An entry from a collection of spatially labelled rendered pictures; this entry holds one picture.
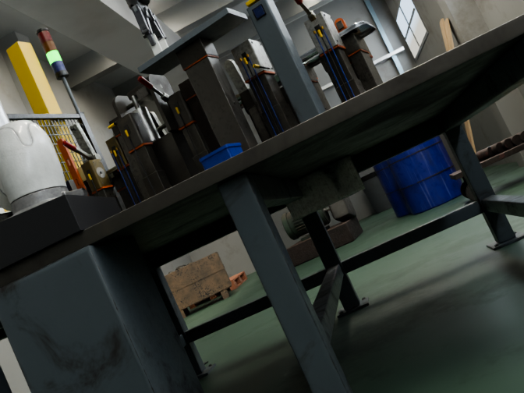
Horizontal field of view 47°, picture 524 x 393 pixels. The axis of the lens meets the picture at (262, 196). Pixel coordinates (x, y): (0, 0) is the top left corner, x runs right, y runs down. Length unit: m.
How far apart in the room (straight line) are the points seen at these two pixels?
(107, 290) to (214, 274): 5.90
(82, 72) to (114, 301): 7.83
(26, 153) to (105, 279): 0.42
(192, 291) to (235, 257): 3.08
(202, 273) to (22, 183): 5.81
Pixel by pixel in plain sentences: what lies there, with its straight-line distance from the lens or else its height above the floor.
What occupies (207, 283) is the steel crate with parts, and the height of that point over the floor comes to 0.26.
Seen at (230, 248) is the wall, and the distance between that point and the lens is 10.39.
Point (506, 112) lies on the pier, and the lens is 6.81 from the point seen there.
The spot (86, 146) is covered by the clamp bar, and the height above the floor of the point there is 1.11.
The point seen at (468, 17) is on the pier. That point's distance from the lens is 6.93.
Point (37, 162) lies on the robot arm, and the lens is 1.70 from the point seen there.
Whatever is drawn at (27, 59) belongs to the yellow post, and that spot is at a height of 1.89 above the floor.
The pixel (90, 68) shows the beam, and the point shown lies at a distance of 9.18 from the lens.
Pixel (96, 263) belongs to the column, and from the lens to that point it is 1.52.
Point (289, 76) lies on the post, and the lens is 1.81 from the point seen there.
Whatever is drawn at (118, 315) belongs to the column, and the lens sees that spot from 1.52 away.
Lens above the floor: 0.50
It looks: 3 degrees up
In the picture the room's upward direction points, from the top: 25 degrees counter-clockwise
